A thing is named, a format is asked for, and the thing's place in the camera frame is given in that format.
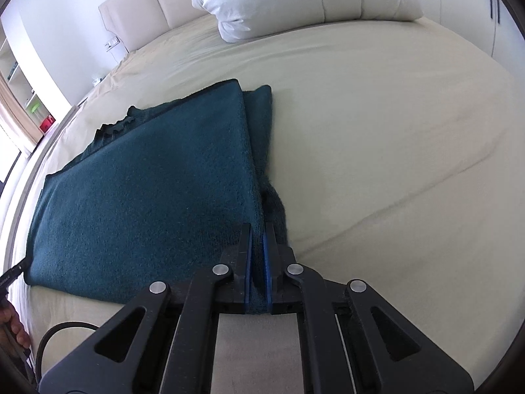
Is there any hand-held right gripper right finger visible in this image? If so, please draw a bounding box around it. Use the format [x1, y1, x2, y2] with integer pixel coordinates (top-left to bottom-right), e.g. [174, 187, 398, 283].
[262, 222, 475, 394]

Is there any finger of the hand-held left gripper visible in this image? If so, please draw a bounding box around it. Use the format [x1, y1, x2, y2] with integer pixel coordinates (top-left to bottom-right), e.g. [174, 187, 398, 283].
[0, 258, 30, 290]

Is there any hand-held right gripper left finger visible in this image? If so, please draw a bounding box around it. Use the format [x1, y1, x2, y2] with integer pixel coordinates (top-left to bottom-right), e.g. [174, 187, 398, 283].
[38, 222, 252, 394]

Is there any dark green sweater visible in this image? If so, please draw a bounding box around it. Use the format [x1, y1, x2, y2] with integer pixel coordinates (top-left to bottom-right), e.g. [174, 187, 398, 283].
[24, 79, 292, 315]

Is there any person's left hand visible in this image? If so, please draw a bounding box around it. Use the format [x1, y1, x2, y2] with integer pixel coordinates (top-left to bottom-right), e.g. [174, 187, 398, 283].
[0, 304, 32, 349]

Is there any beige curtain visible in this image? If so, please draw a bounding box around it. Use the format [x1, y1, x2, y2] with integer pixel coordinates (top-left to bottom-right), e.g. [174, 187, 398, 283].
[0, 78, 42, 153]

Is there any bed with beige sheet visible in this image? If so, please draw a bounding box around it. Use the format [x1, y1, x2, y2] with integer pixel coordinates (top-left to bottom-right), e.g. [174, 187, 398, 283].
[8, 12, 519, 378]

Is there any white nightstand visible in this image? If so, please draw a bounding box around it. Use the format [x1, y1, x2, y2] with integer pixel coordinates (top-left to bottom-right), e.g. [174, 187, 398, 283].
[77, 75, 108, 105]

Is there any white shelf unit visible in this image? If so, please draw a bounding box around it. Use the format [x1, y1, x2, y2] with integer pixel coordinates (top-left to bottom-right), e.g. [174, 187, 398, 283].
[0, 20, 57, 133]

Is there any beige padded headboard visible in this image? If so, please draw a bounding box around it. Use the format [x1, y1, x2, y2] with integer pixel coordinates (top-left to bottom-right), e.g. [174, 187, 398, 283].
[98, 0, 214, 52]

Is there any black cable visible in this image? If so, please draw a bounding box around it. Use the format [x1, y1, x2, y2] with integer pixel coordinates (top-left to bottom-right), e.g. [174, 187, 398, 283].
[35, 322, 101, 379]

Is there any white wardrobe with black handles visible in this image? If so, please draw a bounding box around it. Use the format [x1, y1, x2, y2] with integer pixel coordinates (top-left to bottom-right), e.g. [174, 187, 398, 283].
[414, 0, 518, 78]

